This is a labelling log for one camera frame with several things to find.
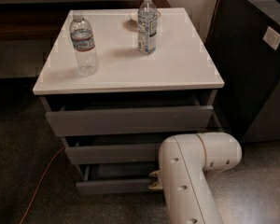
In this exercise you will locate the grey bottom drawer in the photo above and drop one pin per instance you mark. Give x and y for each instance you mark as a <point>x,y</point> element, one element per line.
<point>110,178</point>

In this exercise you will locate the grey drawer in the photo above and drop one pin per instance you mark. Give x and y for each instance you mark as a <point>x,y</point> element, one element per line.
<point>118,148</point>
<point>126,112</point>
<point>110,178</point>

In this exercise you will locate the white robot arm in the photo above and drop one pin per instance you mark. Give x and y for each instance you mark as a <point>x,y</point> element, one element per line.
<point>186,161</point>

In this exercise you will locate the grey top drawer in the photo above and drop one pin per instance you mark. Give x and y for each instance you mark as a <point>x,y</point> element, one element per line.
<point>126,112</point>

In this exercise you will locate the grey middle drawer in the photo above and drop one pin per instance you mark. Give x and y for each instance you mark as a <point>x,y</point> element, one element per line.
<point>118,148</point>

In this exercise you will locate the white-top grey drawer cabinet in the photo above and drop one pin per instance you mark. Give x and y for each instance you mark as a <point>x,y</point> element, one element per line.
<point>180,62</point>

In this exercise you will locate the clear bottle red-blue label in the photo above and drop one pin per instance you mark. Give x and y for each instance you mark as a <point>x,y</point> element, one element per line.
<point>82,38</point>

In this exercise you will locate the clear bottle white cap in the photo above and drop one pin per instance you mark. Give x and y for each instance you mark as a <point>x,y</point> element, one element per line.
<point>147,27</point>

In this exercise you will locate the dark counter cabinet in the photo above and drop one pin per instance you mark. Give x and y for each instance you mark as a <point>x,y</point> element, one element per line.
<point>250,68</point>

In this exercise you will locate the dark wooden bench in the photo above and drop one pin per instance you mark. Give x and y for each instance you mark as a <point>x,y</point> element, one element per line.
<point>45,20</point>

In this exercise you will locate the white wall outlet plate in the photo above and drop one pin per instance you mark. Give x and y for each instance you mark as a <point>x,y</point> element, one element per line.
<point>272,38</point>

